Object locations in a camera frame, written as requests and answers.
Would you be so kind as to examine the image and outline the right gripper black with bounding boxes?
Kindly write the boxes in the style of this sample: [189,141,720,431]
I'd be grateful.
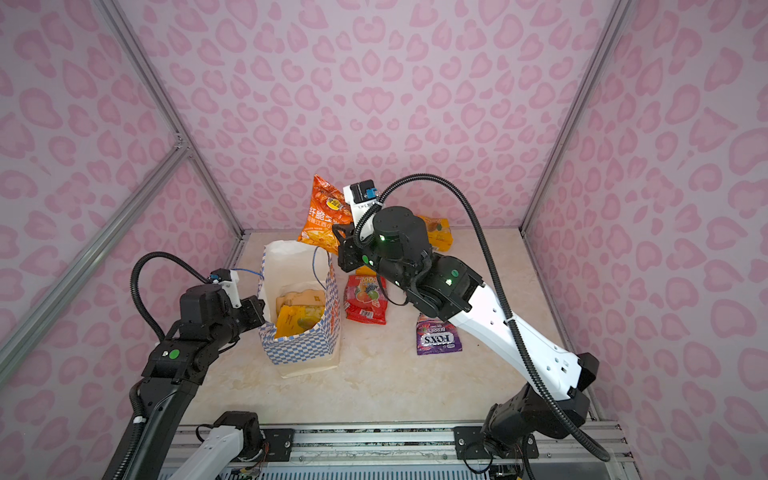
[327,219,415,289]

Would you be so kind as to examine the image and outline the tan kraft snack pouch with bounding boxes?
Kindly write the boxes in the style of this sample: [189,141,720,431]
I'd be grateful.
[275,289,326,313]

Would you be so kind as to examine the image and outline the blue checkered paper bag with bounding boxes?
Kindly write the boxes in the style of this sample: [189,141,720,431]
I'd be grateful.
[259,240,341,378]

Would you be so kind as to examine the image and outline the orange corn chips bag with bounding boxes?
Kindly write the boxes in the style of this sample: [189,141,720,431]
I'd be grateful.
[297,175,353,255]

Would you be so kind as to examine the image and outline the purple Fox's candy bag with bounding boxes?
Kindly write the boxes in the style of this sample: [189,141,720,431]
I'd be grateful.
[416,314,463,356]

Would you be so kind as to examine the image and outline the yellow mango snack bag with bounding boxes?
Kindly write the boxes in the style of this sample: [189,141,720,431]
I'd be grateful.
[274,306,325,339]

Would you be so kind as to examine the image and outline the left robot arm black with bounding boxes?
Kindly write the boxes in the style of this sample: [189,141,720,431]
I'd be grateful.
[103,284,266,479]

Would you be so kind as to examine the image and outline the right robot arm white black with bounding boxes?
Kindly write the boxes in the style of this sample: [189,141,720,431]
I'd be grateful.
[332,205,610,461]

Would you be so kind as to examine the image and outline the red fruit snack bag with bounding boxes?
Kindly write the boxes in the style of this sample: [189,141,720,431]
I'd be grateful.
[344,275,389,325]

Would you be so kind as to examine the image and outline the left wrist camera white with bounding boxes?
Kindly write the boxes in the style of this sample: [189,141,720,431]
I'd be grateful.
[209,268,242,309]

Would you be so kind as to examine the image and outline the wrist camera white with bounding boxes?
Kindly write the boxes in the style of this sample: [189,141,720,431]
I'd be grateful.
[342,179,378,224]
[209,268,242,309]

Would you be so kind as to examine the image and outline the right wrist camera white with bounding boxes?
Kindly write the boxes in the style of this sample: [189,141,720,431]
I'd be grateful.
[342,179,378,224]

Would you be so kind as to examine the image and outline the black corrugated cable right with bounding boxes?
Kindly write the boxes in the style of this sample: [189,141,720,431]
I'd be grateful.
[353,173,612,463]

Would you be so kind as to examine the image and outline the aluminium diagonal frame bar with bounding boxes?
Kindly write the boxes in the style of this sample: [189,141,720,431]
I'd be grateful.
[1,142,188,385]

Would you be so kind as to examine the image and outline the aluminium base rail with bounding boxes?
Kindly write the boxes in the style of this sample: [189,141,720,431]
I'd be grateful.
[216,421,639,479]

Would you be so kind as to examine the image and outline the aluminium frame rail left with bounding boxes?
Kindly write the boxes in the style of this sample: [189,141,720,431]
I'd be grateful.
[93,0,246,239]

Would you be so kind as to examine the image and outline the aluminium frame post right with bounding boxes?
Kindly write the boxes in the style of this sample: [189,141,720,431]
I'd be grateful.
[520,0,637,239]

